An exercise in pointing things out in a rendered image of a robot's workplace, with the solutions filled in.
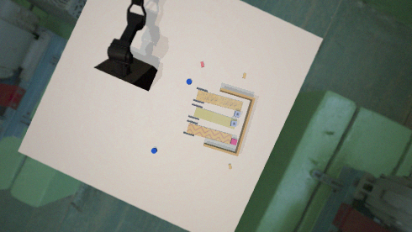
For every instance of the pale yellow strip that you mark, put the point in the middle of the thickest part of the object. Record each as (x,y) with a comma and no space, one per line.
(203,114)

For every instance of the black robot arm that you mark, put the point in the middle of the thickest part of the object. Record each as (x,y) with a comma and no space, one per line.
(119,49)

